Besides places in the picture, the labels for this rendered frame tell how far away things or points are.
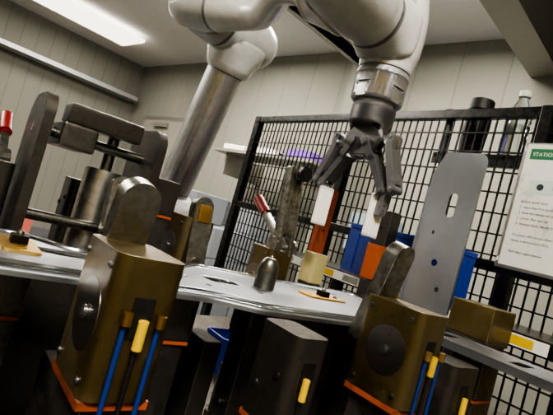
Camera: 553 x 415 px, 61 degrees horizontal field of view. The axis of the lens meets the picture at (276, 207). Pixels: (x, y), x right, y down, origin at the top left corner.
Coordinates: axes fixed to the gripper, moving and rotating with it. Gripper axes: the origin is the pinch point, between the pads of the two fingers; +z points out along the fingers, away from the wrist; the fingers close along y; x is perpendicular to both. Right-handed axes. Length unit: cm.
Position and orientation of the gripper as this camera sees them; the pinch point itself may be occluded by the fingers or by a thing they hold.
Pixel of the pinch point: (343, 221)
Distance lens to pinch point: 79.7
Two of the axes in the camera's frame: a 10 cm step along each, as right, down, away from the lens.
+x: 7.7, 2.3, 6.0
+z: -2.7, 9.6, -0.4
